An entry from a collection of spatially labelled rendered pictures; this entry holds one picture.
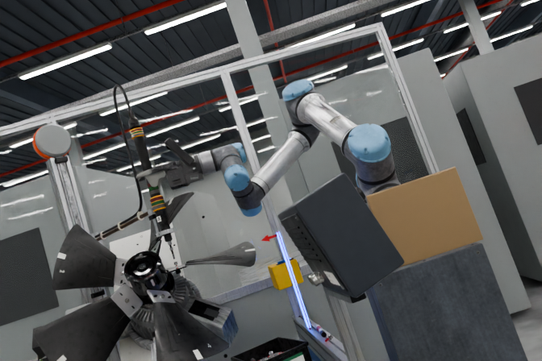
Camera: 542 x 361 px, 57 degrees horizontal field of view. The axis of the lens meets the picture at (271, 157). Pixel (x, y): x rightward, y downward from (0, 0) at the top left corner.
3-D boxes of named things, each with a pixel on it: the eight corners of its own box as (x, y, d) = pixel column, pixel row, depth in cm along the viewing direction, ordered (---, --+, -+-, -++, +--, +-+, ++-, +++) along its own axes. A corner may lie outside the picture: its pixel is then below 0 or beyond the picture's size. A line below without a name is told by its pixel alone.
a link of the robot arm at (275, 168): (310, 128, 200) (234, 213, 175) (302, 105, 193) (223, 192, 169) (334, 133, 193) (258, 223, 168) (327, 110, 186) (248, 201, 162)
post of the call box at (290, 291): (294, 317, 193) (284, 285, 195) (302, 314, 194) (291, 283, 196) (295, 317, 190) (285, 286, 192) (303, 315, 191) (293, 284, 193)
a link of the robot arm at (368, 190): (407, 205, 156) (391, 178, 167) (402, 173, 148) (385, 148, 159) (372, 218, 156) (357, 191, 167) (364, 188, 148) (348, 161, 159)
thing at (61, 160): (91, 298, 209) (54, 160, 218) (102, 294, 213) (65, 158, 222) (93, 298, 207) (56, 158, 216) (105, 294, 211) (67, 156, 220)
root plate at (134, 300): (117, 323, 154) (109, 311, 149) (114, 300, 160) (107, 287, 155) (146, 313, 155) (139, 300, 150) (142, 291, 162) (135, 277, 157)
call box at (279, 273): (275, 291, 201) (267, 265, 202) (298, 283, 202) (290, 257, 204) (280, 294, 185) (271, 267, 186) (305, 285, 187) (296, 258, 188)
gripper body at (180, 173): (168, 188, 163) (204, 176, 165) (160, 163, 164) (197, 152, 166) (170, 190, 170) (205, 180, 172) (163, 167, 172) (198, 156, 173)
